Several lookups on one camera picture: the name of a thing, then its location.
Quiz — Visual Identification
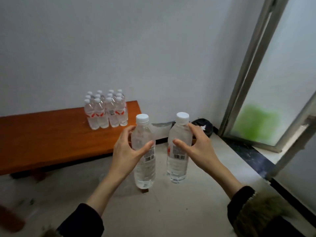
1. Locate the black trash bin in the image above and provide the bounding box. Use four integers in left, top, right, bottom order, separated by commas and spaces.
191, 118, 214, 138

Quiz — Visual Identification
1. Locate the cluster of water bottles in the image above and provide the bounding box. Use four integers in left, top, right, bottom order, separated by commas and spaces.
84, 89, 129, 130

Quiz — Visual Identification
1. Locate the orange wooden table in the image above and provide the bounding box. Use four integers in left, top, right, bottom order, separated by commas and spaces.
0, 100, 150, 194

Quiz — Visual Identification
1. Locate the green object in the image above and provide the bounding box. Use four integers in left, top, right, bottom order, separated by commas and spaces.
233, 105, 280, 146

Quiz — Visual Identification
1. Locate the person's right hand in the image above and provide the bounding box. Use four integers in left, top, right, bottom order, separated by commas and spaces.
172, 122, 223, 174

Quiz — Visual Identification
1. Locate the frosted glass door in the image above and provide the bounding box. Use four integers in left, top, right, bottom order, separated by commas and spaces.
218, 0, 316, 179
228, 0, 316, 153

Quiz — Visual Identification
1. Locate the person's left hand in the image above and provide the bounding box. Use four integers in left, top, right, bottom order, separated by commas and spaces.
108, 125, 154, 180

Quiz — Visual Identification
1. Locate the clear water bottle red label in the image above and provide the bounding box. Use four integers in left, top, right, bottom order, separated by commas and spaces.
131, 114, 157, 190
166, 112, 194, 184

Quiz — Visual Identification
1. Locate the person's left forearm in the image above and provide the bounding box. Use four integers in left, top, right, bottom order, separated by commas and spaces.
42, 170, 128, 237

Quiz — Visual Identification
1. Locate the person's right forearm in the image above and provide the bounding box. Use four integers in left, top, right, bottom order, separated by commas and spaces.
211, 164, 306, 237

